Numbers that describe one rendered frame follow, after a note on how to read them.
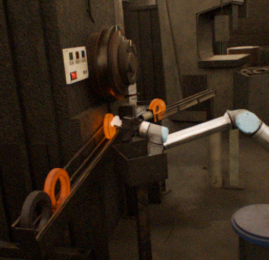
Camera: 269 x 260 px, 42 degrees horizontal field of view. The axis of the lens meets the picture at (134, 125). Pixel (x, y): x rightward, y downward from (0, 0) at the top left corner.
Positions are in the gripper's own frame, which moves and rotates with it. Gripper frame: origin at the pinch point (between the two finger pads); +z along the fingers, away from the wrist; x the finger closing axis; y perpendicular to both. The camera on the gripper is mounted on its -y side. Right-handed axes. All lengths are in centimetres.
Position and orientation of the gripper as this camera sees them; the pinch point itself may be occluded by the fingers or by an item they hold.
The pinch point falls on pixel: (109, 123)
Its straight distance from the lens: 219.8
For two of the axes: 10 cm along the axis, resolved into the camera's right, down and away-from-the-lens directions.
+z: -9.5, -2.5, 1.9
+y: 1.8, -9.3, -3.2
